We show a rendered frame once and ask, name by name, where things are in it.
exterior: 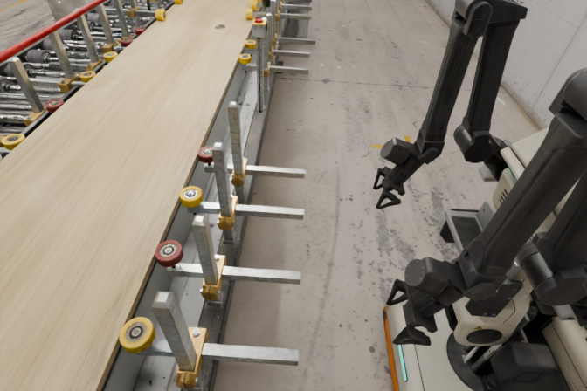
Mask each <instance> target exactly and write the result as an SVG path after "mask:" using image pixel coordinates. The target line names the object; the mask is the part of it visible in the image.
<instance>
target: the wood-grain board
mask: <svg viewBox="0 0 587 391"><path fill-rule="evenodd" d="M250 1H251V0H183V4H176V3H175V4H174V5H173V6H172V7H171V8H170V9H168V10H167V11H166V20H165V21H160V20H156V21H155V22H154V23H153V24H152V25H150V26H149V27H148V28H147V30H145V31H144V32H143V33H142V34H141V35H140V36H139V37H138V38H137V39H136V40H135V41H133V42H132V43H131V44H130V45H129V46H128V47H127V48H126V49H124V50H123V51H122V52H121V53H120V54H119V55H118V56H117V57H115V58H114V59H113V60H112V61H111V62H110V63H109V64H108V65H106V66H105V67H104V68H103V69H102V70H101V71H100V72H99V73H97V74H96V75H95V76H94V77H93V78H92V79H91V80H90V81H88V82H87V83H86V84H85V85H84V86H83V87H82V88H81V89H79V90H78V91H77V92H76V93H75V94H74V95H73V96H72V97H71V98H70V99H69V100H68V101H67V102H66V103H65V104H64V105H62V106H61V107H60V108H59V109H58V110H57V111H56V112H55V113H53V114H52V115H51V116H50V117H49V118H48V119H47V120H46V121H44V122H43V123H42V124H41V125H40V126H39V127H38V128H37V129H35V130H34V131H33V132H32V133H31V134H30V135H29V136H28V137H26V138H25V139H24V140H23V141H22V142H21V143H20V144H19V145H18V146H16V147H15V148H14V149H13V150H12V151H11V152H10V153H9V154H7V155H6V156H5V157H4V158H3V159H2V160H1V161H0V391H101V389H102V388H103V385H104V383H105V380H106V378H107V375H108V373H109V370H110V368H111V366H112V364H113V362H114V358H115V356H116V354H117V352H118V350H119V347H120V345H121V343H120V332H121V329H122V327H124V325H125V324H126V323H127V322H129V321H130V320H131V319H132V316H133V314H134V311H135V308H136V306H137V304H138V301H139V299H140V297H141V295H142V291H143V289H144V287H145V284H146V283H147V280H148V277H149V274H150V272H151V271H152V268H153V266H154V263H155V261H156V257H155V249H156V248H157V246H158V245H159V244H161V243H163V241H164V239H165V237H166V235H167V232H168V230H169V226H170V225H171V222H172V220H173V218H174V215H175V213H176V210H177V208H178V205H179V203H180V201H181V200H180V192H181V191H182V190H183V189H185V188H186V187H187V184H188V182H189V180H190V177H191V174H192V172H193V170H194V167H195V166H196V163H197V160H198V154H197V152H198V150H199V149H200V148H201V147H203V146H204V143H205V141H206V139H207V136H208V134H209V132H210V130H211V126H212V124H213V121H214V120H215V118H216V115H217V113H218V109H219V108H220V105H221V103H222V100H223V98H224V95H225V93H226V91H227V88H228V86H229V84H230V82H231V78H232V76H233V73H234V72H235V70H236V67H237V65H238V56H239V55H241V54H242V52H243V50H244V49H245V41H247V40H248V38H249V36H250V34H251V31H252V20H247V19H245V9H250ZM218 24H223V25H224V26H225V27H226V28H225V29H223V28H222V29H216V28H215V27H216V26H217V25H218Z"/></svg>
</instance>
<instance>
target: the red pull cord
mask: <svg viewBox="0 0 587 391"><path fill-rule="evenodd" d="M104 2H106V0H94V1H92V2H91V3H88V4H87V5H85V6H83V7H81V8H79V9H78V10H76V11H74V12H73V13H71V14H69V15H67V16H65V17H63V18H61V19H60V20H58V21H57V22H55V23H53V24H50V25H49V26H47V27H45V28H44V29H42V30H41V31H38V32H36V33H35V34H33V35H31V36H29V37H28V38H26V39H24V40H22V41H20V42H19V43H17V44H15V45H13V46H12V47H10V48H8V49H6V50H5V51H2V52H0V64H1V63H3V62H4V61H5V60H7V59H9V58H11V57H13V56H14V55H16V54H18V53H19V52H21V51H22V50H24V49H26V48H27V47H29V46H31V45H33V44H35V43H37V42H38V41H39V40H41V39H42V38H45V37H46V36H48V35H50V34H51V33H53V32H55V31H56V30H58V29H60V28H61V27H63V26H65V25H66V24H69V23H70V22H72V21H73V20H74V19H76V18H78V17H80V16H82V15H83V14H85V13H87V12H88V11H90V10H92V9H93V8H95V7H97V6H98V5H100V4H102V3H104Z"/></svg>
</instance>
